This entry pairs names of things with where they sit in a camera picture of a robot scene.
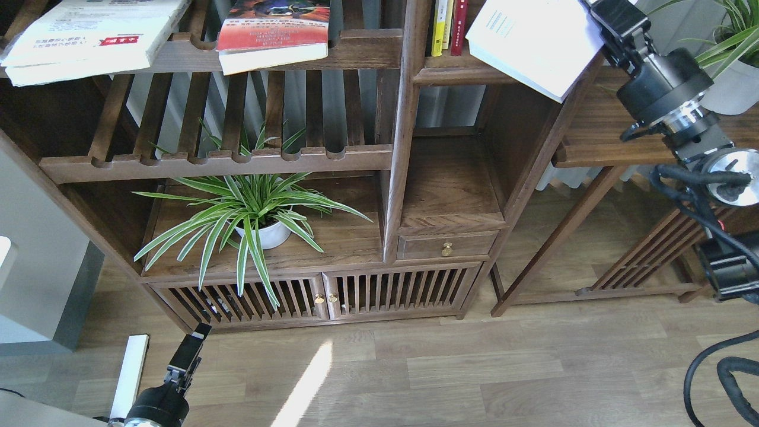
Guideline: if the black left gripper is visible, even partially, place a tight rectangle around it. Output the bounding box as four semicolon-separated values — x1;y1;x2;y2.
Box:
124;323;212;426

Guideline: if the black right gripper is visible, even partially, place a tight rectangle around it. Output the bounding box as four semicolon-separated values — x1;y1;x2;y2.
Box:
585;1;714;125

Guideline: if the pale lilac white book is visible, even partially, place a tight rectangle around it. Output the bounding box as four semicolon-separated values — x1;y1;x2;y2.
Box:
466;1;604;103

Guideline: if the large white book red stamp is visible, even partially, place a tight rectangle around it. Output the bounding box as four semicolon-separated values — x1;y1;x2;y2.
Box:
2;1;189;87

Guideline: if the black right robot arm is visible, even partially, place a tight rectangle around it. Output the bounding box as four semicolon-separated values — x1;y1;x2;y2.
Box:
583;1;757;304

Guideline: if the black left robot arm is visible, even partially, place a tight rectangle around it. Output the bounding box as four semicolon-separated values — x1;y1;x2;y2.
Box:
108;323;212;426

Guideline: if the potted plant white pot right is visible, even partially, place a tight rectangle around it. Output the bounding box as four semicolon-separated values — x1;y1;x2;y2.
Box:
688;1;758;114

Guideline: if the white table leg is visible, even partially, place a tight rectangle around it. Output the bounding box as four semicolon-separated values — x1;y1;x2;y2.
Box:
109;333;149;419

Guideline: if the left slatted cabinet door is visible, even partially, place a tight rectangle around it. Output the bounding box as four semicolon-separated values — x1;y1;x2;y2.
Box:
150;274;330;332

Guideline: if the slatted cabinet door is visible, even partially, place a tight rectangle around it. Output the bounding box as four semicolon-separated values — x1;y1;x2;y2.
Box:
150;274;330;332
319;262;481;323

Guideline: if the spider plant white pot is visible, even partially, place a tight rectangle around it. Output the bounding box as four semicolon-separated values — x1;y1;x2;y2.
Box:
135;172;363;307

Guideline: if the wooden side table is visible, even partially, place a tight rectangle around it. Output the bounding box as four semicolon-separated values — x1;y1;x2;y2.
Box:
491;66;712;317

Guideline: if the right slatted cabinet door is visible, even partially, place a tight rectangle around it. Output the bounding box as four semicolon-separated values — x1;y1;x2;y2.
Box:
319;262;481;323

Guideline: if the dark red upright book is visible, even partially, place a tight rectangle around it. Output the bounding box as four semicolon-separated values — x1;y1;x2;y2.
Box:
449;0;468;56

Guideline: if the dark wooden bookshelf cabinet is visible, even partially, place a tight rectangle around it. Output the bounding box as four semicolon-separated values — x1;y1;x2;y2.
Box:
2;1;602;330

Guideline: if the cream thin upright book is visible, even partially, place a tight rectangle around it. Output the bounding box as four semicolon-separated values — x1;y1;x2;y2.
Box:
442;0;454;50

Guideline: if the yellow upright book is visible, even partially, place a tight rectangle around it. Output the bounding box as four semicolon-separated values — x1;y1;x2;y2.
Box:
429;0;448;57

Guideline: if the small drawer brass knob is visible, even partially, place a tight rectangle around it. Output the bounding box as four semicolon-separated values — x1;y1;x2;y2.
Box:
395;230;500;262

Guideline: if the red orange cover book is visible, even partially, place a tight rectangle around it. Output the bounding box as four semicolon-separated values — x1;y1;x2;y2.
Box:
216;1;330;75

